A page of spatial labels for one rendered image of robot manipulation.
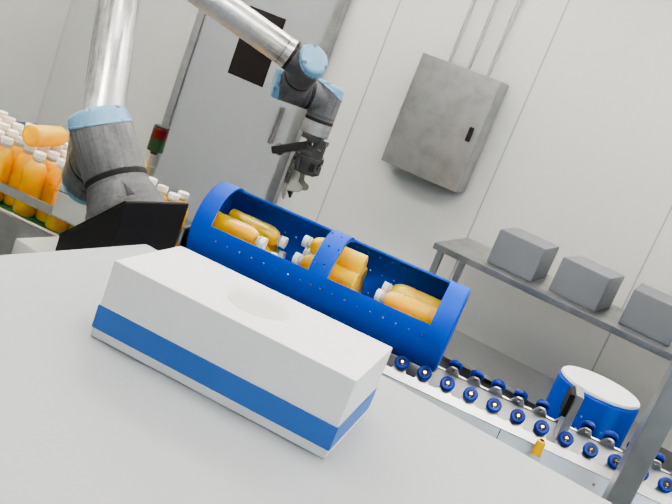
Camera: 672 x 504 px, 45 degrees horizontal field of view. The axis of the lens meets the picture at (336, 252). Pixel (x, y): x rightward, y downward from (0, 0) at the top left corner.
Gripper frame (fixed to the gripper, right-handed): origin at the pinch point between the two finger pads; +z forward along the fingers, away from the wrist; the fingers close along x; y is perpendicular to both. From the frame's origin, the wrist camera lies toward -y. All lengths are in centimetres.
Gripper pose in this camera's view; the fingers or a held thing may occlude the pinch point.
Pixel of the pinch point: (285, 193)
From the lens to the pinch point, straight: 255.9
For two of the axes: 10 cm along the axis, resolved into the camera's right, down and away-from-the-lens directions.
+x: 2.6, -1.3, 9.6
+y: 9.0, 3.9, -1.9
